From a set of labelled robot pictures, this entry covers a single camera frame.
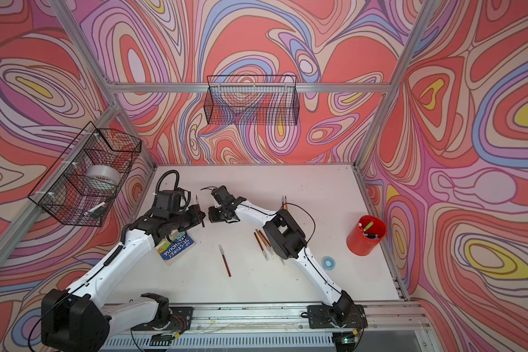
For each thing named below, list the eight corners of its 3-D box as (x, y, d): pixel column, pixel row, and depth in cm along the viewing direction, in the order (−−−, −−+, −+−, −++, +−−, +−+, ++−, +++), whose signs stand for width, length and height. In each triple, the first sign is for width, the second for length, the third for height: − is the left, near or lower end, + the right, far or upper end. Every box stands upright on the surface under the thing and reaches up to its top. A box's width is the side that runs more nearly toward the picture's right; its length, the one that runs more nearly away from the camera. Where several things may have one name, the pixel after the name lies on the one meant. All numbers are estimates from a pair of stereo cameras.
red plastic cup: (349, 256, 90) (361, 240, 78) (343, 232, 97) (353, 215, 85) (375, 256, 90) (391, 240, 78) (367, 232, 97) (381, 215, 85)
